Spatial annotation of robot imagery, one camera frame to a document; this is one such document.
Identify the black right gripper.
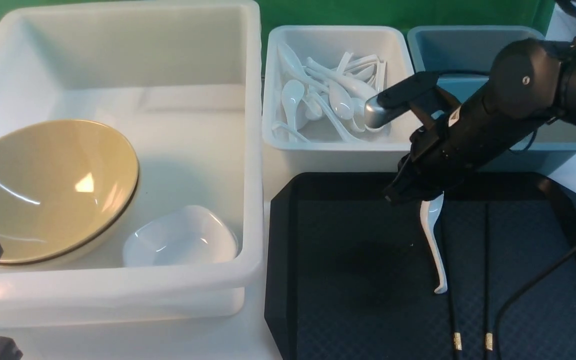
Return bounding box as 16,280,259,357
383,89,547,205

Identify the white soup spoon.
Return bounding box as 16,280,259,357
419,193,448,295

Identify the black chopstick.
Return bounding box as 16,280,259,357
482,202,494,360
439,200,464,360

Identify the yellow noodle bowl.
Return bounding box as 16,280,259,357
0,120,140,266
0,165,141,272

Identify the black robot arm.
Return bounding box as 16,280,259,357
374,38,576,205

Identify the yellow noodle bowl in tub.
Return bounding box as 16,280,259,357
0,165,141,272

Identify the teal plastic bin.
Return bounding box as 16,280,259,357
407,25,576,175

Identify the white spoon long diagonal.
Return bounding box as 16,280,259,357
306,57,378,101

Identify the white spoon centre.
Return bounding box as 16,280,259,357
327,79,355,120

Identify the white spoon bin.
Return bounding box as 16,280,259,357
262,25,421,178

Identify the black serving tray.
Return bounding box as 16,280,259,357
264,172,576,360

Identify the white spoon lower left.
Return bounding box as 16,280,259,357
281,79,306,131

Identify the white spoon upper left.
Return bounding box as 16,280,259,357
277,42,329,93

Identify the white square dish in tub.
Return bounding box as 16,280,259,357
122,205,239,268

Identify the large white plastic tub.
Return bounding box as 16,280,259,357
0,0,265,329

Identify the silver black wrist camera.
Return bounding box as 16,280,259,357
364,71,461,130

